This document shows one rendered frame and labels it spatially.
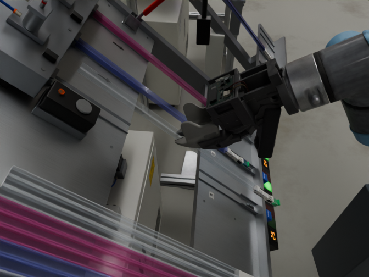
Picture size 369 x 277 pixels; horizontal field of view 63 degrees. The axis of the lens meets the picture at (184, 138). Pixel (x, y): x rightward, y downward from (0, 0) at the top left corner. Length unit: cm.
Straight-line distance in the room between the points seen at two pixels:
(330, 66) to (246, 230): 40
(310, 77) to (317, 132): 160
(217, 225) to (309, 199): 113
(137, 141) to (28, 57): 61
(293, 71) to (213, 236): 34
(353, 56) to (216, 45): 71
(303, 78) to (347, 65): 5
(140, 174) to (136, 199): 9
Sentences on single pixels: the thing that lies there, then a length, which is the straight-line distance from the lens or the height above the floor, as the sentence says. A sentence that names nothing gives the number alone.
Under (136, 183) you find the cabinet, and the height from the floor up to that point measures 62.
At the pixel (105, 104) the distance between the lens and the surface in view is 55.
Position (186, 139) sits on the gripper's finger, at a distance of 51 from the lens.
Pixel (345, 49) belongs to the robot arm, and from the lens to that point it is 45.
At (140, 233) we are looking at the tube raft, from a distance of 48.
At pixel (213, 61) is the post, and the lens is 113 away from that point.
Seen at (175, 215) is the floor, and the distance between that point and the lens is 154.
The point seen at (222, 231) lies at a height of 80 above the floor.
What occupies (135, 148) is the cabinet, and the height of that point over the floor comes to 62.
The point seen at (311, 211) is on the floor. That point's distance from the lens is 167.
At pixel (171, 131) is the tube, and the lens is 53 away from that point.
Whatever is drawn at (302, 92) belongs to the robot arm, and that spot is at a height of 111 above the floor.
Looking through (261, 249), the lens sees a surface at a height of 73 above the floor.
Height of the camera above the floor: 137
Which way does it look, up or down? 48 degrees down
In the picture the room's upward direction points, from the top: straight up
